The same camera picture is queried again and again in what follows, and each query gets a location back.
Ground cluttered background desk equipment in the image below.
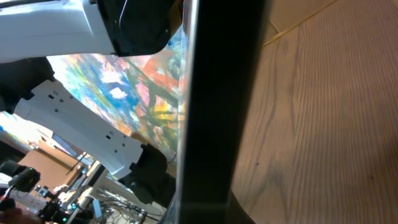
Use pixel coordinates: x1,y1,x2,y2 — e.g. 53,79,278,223
1,161,165,223

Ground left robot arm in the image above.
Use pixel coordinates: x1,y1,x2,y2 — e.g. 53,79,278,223
1,0,184,207

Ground rose gold Galaxy smartphone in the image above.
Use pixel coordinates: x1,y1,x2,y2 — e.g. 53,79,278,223
175,0,271,223

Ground colourful abstract painting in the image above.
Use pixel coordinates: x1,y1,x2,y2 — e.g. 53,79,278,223
48,29,182,162

